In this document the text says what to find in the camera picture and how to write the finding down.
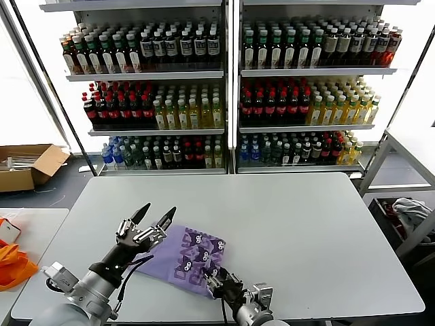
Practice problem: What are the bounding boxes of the black storage crate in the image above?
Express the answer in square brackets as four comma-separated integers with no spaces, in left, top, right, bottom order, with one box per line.
[368,196,435,254]

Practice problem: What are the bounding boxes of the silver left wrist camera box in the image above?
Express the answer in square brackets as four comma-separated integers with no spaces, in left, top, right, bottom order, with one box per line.
[40,260,82,293]

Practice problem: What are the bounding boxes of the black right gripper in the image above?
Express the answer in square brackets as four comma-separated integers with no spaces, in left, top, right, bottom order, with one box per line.
[203,268,247,308]

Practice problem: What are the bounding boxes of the white packing tubes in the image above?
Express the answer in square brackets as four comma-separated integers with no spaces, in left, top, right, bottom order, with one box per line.
[0,154,35,171]

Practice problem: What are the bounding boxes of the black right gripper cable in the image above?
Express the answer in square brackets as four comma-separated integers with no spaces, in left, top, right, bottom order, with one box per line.
[219,297,229,326]

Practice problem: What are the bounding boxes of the purple t-shirt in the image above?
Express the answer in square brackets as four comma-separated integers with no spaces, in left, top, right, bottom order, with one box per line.
[130,223,228,300]

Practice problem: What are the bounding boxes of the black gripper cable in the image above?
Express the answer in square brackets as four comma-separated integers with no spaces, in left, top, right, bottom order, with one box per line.
[219,297,229,326]
[114,255,154,322]

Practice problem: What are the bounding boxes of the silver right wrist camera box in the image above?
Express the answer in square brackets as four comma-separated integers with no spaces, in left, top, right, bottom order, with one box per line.
[250,283,275,312]

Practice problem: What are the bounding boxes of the cola bottle red cap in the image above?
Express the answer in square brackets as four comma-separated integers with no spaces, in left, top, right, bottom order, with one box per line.
[241,90,254,120]
[96,96,110,126]
[184,141,195,169]
[276,90,290,120]
[253,90,266,120]
[118,94,132,126]
[84,94,100,126]
[130,94,143,126]
[264,90,278,120]
[288,90,301,120]
[298,90,312,120]
[321,138,332,166]
[141,94,155,126]
[331,138,343,166]
[107,95,121,126]
[194,141,205,169]

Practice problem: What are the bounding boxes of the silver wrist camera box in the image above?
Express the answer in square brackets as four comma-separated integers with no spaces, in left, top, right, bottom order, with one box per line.
[250,283,275,312]
[40,260,82,293]

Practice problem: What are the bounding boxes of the dark bottle beige label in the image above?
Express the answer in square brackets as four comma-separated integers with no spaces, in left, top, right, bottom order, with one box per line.
[337,26,353,67]
[324,27,339,67]

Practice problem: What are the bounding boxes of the silver diagonal frame pole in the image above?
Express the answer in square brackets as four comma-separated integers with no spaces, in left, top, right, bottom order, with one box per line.
[0,10,72,152]

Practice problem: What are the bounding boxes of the thin diagonal frame pole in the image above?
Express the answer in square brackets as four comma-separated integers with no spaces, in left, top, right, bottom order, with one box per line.
[383,23,435,137]

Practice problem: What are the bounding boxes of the grey white garment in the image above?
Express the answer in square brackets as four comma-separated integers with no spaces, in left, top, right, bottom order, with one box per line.
[391,198,432,225]

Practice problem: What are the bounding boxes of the white orange small box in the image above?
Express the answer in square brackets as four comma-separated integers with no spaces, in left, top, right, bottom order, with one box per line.
[0,217,22,244]

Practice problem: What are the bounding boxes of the open cardboard box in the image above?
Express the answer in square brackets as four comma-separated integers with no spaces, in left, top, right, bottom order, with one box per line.
[0,143,71,193]

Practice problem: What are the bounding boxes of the orange cloth bag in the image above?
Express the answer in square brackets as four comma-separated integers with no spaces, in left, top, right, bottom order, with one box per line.
[0,239,39,292]

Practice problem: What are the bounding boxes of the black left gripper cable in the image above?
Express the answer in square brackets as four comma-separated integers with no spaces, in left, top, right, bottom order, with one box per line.
[114,255,154,322]

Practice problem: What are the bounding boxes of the grey metal frame table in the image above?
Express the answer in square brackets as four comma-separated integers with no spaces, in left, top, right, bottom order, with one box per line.
[358,127,435,261]

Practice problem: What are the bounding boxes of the grey metal shelf rack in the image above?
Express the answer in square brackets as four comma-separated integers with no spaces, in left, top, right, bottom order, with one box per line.
[233,0,421,174]
[39,0,228,176]

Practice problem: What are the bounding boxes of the red tea bottle white label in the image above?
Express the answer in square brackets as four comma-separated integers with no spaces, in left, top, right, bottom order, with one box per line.
[62,36,78,75]

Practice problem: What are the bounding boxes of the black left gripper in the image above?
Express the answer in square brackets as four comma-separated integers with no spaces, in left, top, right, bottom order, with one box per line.
[88,202,177,281]

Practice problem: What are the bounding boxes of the dark diagonal frame pole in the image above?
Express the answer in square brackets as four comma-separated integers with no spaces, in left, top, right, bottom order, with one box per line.
[10,0,99,177]

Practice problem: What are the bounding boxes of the dark bottle blue label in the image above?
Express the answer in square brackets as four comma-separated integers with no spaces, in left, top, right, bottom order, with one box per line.
[179,29,194,70]
[152,30,167,71]
[139,30,155,71]
[193,29,208,70]
[364,26,379,67]
[164,29,179,71]
[207,29,222,70]
[351,26,366,67]
[376,27,392,67]

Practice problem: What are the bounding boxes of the red garment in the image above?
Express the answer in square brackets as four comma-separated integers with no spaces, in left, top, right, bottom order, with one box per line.
[379,200,405,235]

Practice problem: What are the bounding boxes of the red orange drink bottle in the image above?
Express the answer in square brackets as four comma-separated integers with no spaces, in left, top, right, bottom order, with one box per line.
[387,29,404,67]

